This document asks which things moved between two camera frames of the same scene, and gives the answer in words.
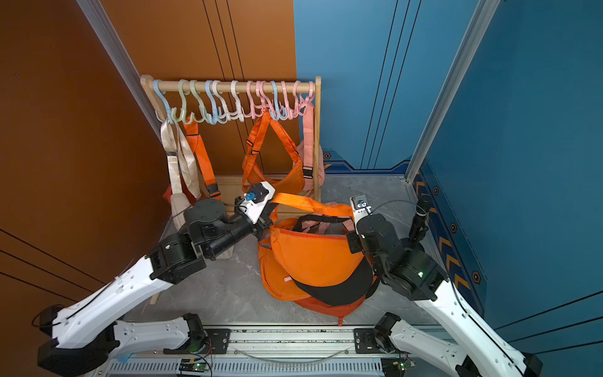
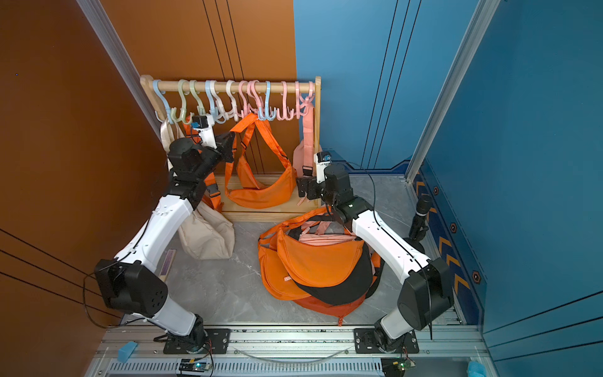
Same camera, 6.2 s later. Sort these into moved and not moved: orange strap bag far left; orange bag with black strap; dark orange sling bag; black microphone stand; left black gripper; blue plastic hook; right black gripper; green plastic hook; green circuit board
Moved: orange bag with black strap; right black gripper; left black gripper
Not moved: orange strap bag far left; blue plastic hook; dark orange sling bag; black microphone stand; green circuit board; green plastic hook
